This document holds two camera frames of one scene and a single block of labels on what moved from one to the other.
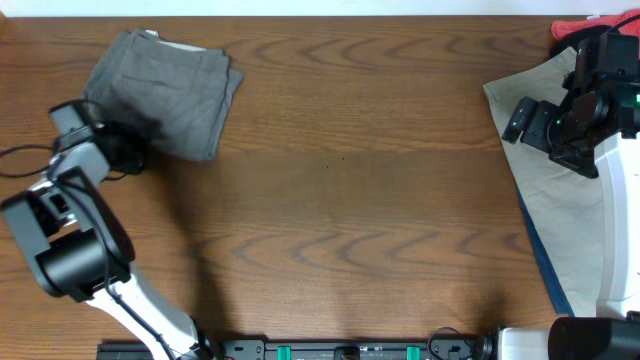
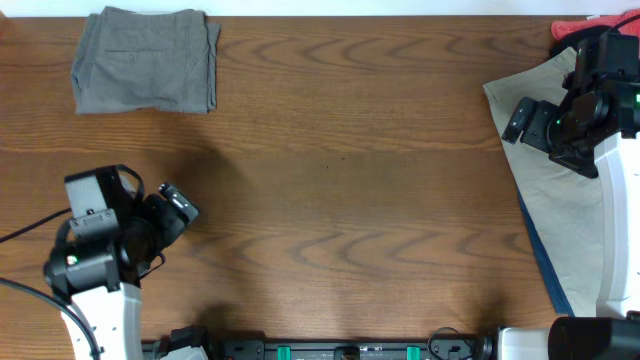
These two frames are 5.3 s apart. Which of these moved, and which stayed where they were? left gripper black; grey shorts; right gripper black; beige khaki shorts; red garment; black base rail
Moved: left gripper black; grey shorts
Stayed: beige khaki shorts; black base rail; red garment; right gripper black
